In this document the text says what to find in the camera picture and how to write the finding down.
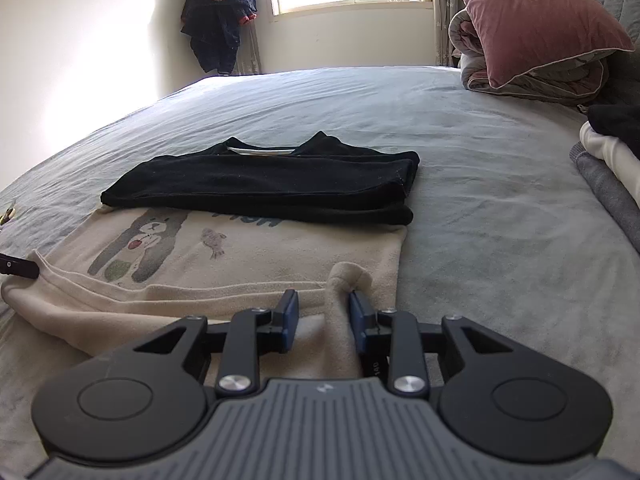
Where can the hanging dark blue jacket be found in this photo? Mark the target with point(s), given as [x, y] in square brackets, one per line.
[215, 15]

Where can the grey patterned curtain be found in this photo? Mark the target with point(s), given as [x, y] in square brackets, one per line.
[442, 10]

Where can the folded grey pink quilt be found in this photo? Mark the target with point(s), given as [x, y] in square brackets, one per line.
[470, 50]

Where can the beige black bear print sweatshirt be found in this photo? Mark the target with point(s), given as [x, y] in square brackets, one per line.
[250, 185]

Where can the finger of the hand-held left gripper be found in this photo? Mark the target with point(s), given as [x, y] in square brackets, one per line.
[20, 266]

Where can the large pink velvet pillow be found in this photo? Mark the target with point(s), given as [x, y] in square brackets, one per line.
[530, 15]

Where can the folded grey garment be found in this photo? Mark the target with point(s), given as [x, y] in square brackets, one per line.
[605, 190]

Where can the folded white garment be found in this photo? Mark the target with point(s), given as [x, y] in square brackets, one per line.
[615, 155]

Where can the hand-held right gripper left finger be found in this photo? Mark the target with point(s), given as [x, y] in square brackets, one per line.
[290, 315]

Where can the small yellow green item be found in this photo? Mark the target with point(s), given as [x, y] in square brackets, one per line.
[7, 215]

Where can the bed with grey sheet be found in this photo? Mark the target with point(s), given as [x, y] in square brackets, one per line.
[500, 210]

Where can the folded black garment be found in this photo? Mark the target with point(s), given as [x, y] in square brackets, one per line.
[617, 122]

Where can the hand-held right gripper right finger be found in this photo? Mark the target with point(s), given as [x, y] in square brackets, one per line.
[357, 320]

